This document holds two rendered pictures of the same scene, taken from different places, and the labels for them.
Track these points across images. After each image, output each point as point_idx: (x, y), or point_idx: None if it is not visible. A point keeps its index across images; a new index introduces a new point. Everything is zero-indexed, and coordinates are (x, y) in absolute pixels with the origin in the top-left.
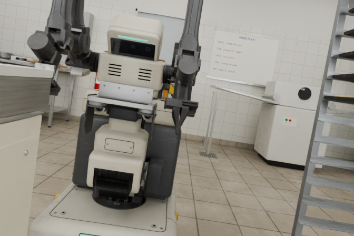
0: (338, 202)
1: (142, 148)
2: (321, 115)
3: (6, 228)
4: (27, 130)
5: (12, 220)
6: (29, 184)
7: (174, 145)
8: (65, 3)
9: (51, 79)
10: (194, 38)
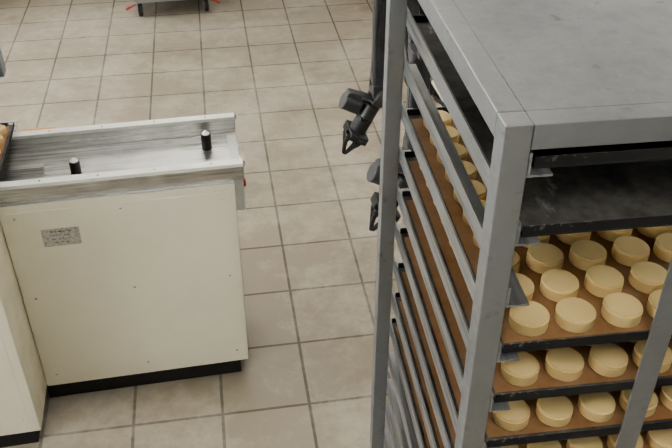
0: None
1: None
2: None
3: (217, 222)
4: (221, 189)
5: (220, 220)
6: (231, 210)
7: None
8: (374, 61)
9: (351, 133)
10: (406, 140)
